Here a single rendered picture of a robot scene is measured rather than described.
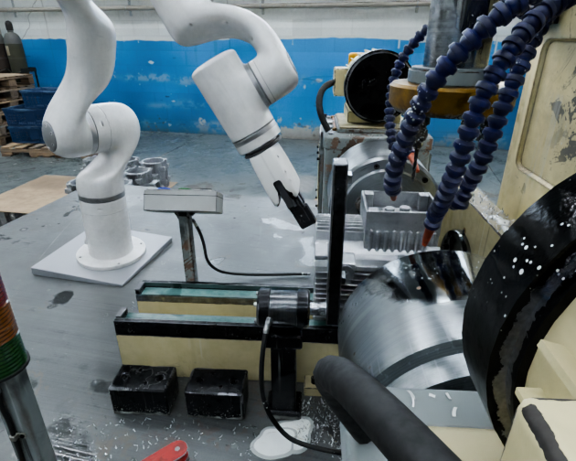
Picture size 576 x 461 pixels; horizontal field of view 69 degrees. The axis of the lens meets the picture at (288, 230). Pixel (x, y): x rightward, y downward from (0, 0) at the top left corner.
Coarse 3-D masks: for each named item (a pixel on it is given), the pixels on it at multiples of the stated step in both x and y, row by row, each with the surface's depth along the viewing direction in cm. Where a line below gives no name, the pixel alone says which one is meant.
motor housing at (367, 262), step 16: (320, 224) 72; (352, 224) 71; (320, 240) 71; (352, 240) 71; (368, 256) 69; (384, 256) 69; (320, 272) 68; (368, 272) 68; (320, 288) 68; (352, 288) 68
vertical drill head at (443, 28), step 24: (432, 0) 58; (456, 0) 55; (480, 0) 54; (432, 24) 58; (456, 24) 56; (432, 48) 59; (480, 48) 57; (408, 72) 63; (456, 72) 57; (480, 72) 57; (408, 96) 59; (456, 96) 55
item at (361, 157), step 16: (368, 144) 102; (384, 144) 100; (352, 160) 96; (368, 160) 90; (384, 160) 90; (368, 176) 91; (416, 176) 91; (352, 192) 93; (432, 192) 92; (352, 208) 94
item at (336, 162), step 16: (336, 160) 55; (336, 176) 54; (352, 176) 55; (336, 192) 55; (336, 208) 56; (336, 224) 57; (336, 240) 58; (336, 256) 59; (336, 272) 60; (336, 288) 61; (336, 304) 63; (336, 320) 64
